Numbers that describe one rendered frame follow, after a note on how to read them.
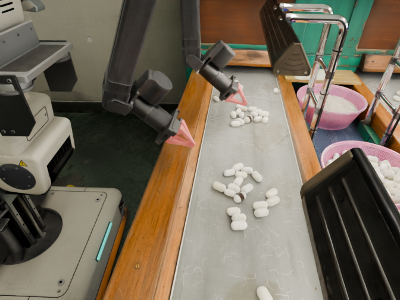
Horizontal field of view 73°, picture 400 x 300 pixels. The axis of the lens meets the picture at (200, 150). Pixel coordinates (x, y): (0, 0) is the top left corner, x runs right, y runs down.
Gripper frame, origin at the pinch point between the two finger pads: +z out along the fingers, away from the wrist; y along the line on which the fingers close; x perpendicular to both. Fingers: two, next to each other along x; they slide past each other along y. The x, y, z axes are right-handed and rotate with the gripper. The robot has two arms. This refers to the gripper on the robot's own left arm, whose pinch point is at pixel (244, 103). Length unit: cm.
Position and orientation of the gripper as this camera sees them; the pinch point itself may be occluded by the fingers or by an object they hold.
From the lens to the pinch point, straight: 98.8
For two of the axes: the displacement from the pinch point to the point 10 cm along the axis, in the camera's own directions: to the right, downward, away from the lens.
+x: -6.5, 5.5, 5.3
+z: 7.5, 5.8, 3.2
